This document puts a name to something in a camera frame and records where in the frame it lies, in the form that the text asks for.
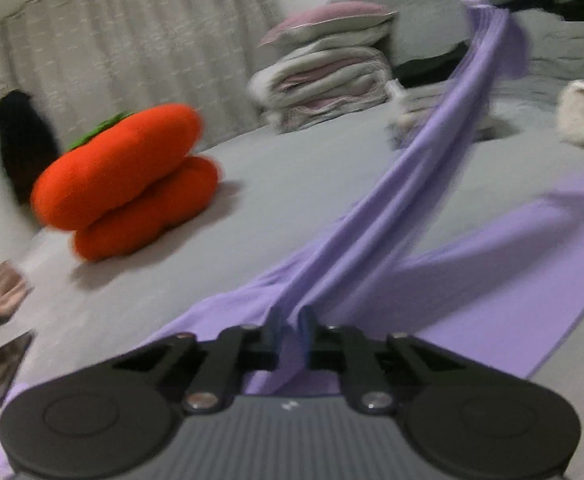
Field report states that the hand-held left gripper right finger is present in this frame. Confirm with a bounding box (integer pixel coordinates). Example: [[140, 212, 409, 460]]
[[298, 306, 466, 415]]

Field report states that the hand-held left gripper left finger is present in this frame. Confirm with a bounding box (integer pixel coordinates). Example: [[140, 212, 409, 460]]
[[114, 307, 287, 415]]

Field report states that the grey quilted blanket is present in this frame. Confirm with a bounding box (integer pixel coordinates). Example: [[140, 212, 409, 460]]
[[342, 0, 584, 126]]

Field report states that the black folded garment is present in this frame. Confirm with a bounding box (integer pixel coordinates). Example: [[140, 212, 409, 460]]
[[392, 42, 472, 86]]

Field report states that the grey bed sheet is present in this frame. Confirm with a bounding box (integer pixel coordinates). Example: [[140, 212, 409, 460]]
[[0, 75, 584, 480]]

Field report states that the white folded garment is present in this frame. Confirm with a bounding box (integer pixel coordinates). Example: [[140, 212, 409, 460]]
[[386, 80, 497, 143]]

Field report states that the orange pumpkin plush cushion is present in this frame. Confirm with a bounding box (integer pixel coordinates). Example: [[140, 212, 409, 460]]
[[72, 156, 221, 262], [31, 104, 205, 231]]

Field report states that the purple and grey pillow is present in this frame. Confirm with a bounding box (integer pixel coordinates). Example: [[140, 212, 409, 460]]
[[259, 1, 397, 48]]

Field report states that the folded grey and purple quilt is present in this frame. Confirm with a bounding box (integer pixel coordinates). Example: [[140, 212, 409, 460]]
[[248, 42, 393, 133]]

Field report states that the dark hanging clothing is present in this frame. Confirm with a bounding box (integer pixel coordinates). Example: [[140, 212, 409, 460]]
[[0, 90, 58, 206]]

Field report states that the grey star-print curtain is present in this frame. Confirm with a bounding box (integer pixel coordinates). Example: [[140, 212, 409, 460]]
[[0, 0, 283, 151]]

